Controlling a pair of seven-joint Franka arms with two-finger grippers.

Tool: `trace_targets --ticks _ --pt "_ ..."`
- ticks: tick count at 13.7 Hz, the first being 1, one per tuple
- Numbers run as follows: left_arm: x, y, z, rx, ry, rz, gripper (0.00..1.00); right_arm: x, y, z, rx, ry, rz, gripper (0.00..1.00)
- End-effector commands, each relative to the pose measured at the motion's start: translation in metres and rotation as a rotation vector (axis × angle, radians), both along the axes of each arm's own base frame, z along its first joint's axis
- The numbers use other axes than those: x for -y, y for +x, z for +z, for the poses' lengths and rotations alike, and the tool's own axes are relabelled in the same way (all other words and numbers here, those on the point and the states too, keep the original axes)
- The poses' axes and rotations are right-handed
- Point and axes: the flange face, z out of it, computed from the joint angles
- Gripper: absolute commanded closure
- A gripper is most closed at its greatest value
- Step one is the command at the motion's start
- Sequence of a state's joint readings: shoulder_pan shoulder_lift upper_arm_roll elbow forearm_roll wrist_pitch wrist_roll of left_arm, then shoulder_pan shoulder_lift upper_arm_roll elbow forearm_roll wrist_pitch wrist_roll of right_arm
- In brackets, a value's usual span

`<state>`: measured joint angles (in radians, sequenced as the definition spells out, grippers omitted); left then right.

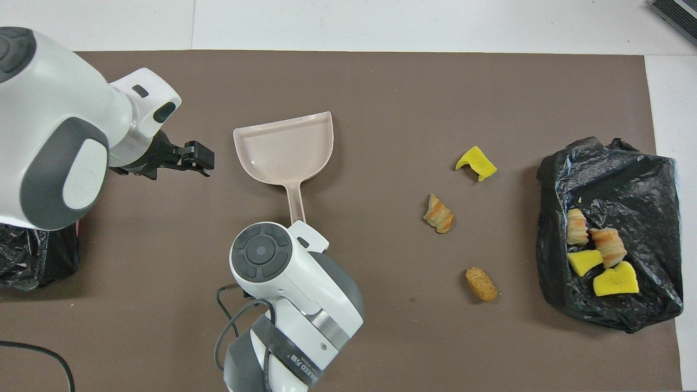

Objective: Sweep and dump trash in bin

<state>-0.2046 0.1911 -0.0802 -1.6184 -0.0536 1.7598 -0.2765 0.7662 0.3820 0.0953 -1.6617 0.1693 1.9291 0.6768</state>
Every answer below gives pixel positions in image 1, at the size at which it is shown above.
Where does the brown cork-like sponge chunk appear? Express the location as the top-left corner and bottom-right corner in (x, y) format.
(465, 266), (499, 302)

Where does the orange striped sponge chunk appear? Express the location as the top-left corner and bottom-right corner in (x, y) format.
(423, 194), (455, 234)

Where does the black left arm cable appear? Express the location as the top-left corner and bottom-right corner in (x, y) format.
(0, 340), (75, 392)

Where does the green and yellow sponge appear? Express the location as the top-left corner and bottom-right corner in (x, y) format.
(567, 249), (604, 277)

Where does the beige plastic dustpan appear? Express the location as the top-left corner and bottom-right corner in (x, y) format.
(233, 111), (334, 225)

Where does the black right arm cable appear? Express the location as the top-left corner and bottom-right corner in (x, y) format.
(214, 283), (273, 376)

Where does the dark ribbed panel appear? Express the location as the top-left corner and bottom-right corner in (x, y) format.
(650, 0), (697, 47)

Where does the yellow sponge wedge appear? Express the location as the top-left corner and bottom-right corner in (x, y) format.
(592, 261), (640, 297)

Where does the black plastic trash bag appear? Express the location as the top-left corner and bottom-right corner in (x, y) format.
(0, 220), (81, 291)
(536, 137), (684, 334)

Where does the brown table mat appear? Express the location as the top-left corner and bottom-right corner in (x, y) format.
(0, 50), (682, 392)

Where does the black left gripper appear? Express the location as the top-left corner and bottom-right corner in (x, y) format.
(111, 131), (216, 181)

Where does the notched yellow sponge piece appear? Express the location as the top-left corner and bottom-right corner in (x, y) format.
(455, 145), (498, 182)

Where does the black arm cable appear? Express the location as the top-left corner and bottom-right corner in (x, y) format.
(0, 340), (75, 392)
(214, 283), (273, 376)

